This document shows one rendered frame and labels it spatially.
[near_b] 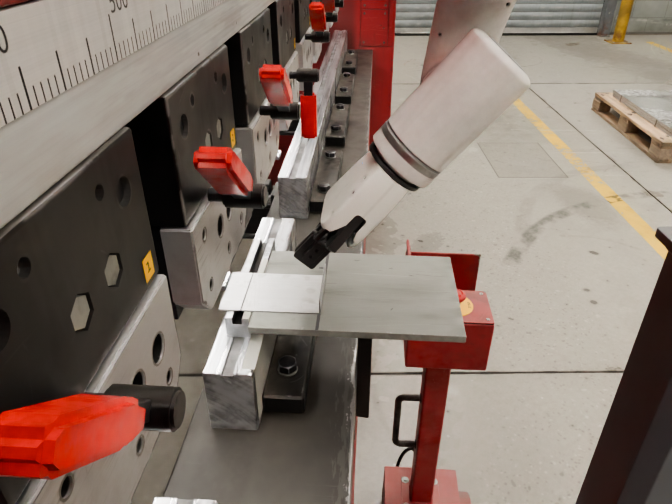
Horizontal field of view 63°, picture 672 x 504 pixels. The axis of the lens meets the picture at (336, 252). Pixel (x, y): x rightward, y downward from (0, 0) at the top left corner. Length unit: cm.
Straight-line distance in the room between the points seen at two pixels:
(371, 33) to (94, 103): 256
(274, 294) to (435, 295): 21
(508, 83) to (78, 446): 50
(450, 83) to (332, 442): 44
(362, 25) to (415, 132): 222
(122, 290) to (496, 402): 182
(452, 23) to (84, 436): 59
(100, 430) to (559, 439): 186
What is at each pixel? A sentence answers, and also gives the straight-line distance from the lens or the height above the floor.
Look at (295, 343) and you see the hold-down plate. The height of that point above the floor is 90.
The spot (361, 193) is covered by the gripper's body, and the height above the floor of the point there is 117.
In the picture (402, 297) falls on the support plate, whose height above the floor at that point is 100.
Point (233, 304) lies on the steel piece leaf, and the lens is 72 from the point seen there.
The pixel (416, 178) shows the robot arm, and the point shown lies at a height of 118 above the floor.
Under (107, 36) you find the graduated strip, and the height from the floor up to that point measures 138.
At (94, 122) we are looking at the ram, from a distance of 27.
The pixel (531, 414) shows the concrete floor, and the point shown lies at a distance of 203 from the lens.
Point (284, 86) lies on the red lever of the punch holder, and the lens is 52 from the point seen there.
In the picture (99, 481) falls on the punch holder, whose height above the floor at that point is 122.
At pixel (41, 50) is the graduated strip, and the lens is 24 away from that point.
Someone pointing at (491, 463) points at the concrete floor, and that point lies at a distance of 186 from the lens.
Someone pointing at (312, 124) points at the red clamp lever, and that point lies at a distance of 80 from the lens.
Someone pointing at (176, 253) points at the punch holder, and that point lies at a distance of 38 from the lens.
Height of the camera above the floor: 143
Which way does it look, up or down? 31 degrees down
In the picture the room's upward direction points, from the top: straight up
